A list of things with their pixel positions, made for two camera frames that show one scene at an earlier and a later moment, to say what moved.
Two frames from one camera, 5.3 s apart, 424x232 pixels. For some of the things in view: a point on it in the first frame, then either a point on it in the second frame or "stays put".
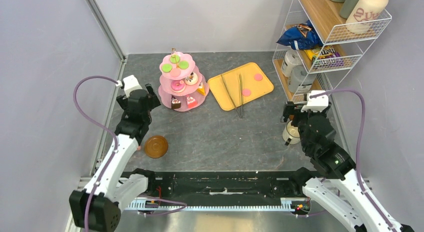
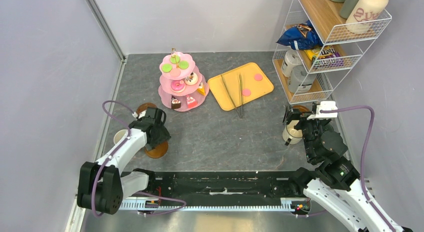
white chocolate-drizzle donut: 192,79 stays put
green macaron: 175,59 stays put
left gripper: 153,101 → 164,135
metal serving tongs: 241,92 stays put
